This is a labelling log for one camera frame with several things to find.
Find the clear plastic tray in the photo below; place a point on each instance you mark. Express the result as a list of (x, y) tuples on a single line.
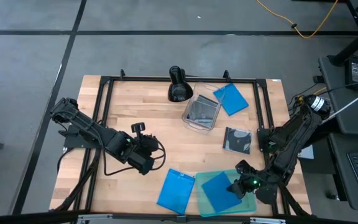
[(208, 100)]

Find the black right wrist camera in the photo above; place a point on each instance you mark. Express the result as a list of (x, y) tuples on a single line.
[(245, 167)]

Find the silver aluminium extrusion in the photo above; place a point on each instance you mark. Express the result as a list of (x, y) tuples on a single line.
[(353, 103)]

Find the small white sticker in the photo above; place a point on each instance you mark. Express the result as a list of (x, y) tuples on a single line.
[(277, 80)]

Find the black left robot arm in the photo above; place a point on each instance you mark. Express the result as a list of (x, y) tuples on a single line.
[(89, 127)]

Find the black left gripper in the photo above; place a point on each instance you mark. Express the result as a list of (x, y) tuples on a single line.
[(149, 144)]

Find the black desk foot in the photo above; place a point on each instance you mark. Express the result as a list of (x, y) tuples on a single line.
[(353, 46)]

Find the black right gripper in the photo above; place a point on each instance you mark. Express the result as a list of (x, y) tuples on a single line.
[(248, 187)]

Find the clear plastic bin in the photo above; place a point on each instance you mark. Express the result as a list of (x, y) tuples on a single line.
[(208, 90)]

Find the black rig beam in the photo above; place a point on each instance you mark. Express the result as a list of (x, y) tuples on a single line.
[(11, 219)]

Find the black CD jewel case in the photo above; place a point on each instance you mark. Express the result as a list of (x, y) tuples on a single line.
[(238, 141), (200, 116)]

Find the blue Blu-ray case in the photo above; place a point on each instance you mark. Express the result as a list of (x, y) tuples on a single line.
[(175, 191), (231, 99), (221, 191)]

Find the dark grey desk top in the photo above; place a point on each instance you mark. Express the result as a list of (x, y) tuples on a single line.
[(340, 186), (331, 74)]

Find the black aluminium table frame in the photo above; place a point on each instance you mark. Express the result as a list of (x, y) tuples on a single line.
[(141, 79)]

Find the teal translucent plastic tray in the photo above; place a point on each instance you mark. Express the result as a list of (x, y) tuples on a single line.
[(250, 207)]

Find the black barcode scanner on stand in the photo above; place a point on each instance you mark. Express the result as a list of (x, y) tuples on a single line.
[(179, 91)]

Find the black power adapter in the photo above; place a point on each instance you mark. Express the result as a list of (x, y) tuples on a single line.
[(356, 73)]

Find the silver rig rail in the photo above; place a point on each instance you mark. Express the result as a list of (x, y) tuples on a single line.
[(95, 217), (267, 221)]

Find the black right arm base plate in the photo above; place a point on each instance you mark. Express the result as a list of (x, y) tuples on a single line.
[(263, 147)]

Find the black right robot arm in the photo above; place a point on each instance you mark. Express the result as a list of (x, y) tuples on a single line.
[(292, 138)]

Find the light grey control box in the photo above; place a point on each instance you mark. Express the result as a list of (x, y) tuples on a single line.
[(308, 152)]

